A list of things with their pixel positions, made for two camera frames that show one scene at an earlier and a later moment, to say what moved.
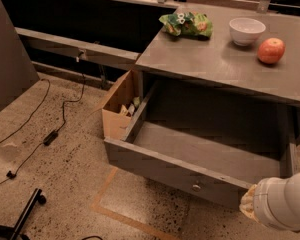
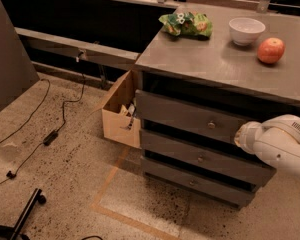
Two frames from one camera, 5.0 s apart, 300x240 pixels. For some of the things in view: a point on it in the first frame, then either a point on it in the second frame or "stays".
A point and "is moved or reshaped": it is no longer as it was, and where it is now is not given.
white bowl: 245,31 stays
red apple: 271,50 stays
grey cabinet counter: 221,61 stays
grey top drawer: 206,141 is moved or reshaped
